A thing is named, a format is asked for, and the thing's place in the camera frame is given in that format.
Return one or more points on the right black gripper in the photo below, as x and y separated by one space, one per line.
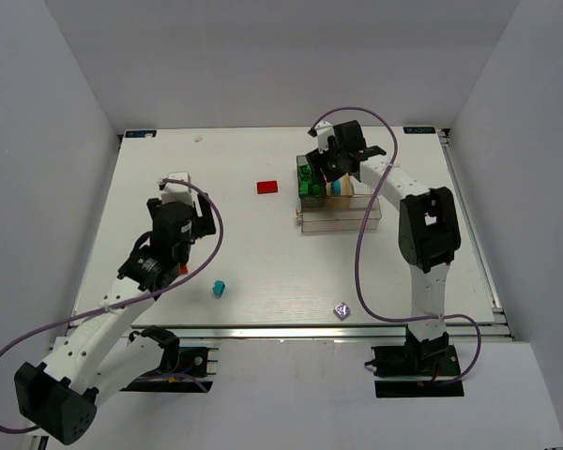
331 165

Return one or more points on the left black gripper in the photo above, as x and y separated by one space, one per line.
205 216

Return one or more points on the green long lego brick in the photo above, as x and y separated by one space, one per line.
304 173

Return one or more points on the green square lego brick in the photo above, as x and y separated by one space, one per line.
314 190

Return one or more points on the green tall lego brick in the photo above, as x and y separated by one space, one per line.
303 189

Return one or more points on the teal long lego brick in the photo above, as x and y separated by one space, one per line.
336 188

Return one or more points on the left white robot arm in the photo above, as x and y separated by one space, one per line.
63 392

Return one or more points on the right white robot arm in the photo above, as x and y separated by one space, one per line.
428 228

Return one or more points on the amber plastic bin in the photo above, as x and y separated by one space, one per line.
343 201

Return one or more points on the smoky grey plastic bin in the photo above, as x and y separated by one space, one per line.
310 202

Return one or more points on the blue corner label right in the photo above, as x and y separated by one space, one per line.
419 130

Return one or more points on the blue corner label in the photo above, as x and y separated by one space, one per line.
140 134
419 130

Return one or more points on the long grey drawer bin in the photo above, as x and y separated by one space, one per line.
331 214

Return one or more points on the small teal lego brick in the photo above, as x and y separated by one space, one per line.
218 288

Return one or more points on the red flat lego brick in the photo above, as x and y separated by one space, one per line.
267 187

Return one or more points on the blue corner label left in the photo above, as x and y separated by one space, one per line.
140 134

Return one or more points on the white dotted lego cube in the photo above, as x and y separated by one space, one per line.
342 311

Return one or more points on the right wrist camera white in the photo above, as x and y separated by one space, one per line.
322 128

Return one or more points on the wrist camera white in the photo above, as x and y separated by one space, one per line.
322 128
174 192

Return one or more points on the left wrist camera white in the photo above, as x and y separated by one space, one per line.
174 192

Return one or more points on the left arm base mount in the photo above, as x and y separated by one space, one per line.
190 370

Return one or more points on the aluminium table rail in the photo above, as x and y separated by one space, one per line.
496 330

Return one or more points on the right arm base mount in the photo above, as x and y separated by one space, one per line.
396 376

